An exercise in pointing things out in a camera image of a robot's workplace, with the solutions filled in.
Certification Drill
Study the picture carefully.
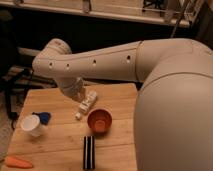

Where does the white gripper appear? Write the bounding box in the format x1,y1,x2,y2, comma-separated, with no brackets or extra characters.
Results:
75,91,98,120

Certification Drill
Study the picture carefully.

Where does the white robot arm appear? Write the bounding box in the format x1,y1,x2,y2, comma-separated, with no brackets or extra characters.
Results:
33,38,213,171

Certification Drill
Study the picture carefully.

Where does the white paper cup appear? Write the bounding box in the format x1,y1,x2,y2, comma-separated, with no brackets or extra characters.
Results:
20,115,43,137

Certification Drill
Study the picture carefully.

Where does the blue toy object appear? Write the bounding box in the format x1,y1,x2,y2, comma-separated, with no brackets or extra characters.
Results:
33,112,51,125

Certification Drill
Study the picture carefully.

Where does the wooden shelf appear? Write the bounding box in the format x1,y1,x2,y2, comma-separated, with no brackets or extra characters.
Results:
0,0,202,27

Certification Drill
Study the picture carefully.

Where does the metal pole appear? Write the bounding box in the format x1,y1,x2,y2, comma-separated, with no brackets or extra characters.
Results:
170,0,191,38

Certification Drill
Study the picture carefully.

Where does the black office chair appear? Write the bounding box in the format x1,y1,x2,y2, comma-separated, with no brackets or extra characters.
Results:
0,10,29,129

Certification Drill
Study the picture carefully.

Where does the orange carrot toy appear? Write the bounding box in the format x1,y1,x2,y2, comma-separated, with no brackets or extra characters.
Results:
5,156,33,169

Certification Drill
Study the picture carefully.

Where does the orange ceramic bowl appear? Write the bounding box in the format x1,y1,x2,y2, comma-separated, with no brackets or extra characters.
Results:
87,109,112,134

